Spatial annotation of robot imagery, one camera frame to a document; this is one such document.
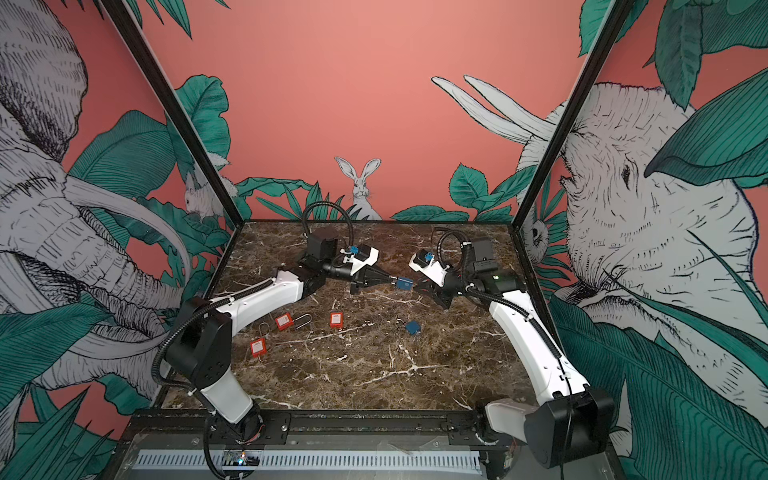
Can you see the red padlock centre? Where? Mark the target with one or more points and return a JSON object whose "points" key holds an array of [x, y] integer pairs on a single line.
{"points": [[336, 320]]}

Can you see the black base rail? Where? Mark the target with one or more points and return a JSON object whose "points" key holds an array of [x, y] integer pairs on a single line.
{"points": [[461, 428]]}

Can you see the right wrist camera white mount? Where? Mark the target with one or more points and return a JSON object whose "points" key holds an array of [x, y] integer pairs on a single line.
{"points": [[426, 263]]}

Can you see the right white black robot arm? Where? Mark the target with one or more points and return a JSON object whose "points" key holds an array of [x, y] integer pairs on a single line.
{"points": [[572, 419]]}

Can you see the red padlock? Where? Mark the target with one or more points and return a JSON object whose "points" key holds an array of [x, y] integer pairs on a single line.
{"points": [[258, 346], [336, 320]]}

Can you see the black frame post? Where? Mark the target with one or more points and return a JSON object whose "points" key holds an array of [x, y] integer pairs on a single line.
{"points": [[610, 28], [129, 31]]}

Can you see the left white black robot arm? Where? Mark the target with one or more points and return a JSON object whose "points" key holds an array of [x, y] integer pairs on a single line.
{"points": [[196, 356]]}

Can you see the right black frame post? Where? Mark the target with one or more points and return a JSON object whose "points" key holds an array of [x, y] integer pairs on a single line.
{"points": [[610, 28]]}

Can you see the red padlock open shackle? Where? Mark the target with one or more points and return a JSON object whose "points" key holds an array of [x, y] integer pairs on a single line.
{"points": [[287, 321]]}

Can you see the left black frame post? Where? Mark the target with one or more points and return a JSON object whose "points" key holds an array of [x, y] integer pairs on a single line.
{"points": [[129, 31]]}

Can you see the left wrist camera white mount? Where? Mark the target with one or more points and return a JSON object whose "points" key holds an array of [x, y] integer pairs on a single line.
{"points": [[359, 257]]}

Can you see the red padlock near left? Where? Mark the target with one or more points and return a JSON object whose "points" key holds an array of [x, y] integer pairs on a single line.
{"points": [[258, 346]]}

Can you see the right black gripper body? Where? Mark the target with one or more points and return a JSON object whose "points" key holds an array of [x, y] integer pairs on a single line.
{"points": [[456, 286]]}

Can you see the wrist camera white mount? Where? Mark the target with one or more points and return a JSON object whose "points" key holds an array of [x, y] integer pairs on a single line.
{"points": [[426, 263], [359, 257]]}

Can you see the white slotted cable duct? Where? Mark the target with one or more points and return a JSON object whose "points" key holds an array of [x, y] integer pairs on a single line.
{"points": [[310, 460]]}

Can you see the blue padlock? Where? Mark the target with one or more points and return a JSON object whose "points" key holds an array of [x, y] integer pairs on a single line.
{"points": [[403, 283], [413, 327]]}

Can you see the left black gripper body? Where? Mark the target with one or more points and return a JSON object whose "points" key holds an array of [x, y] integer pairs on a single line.
{"points": [[340, 271]]}

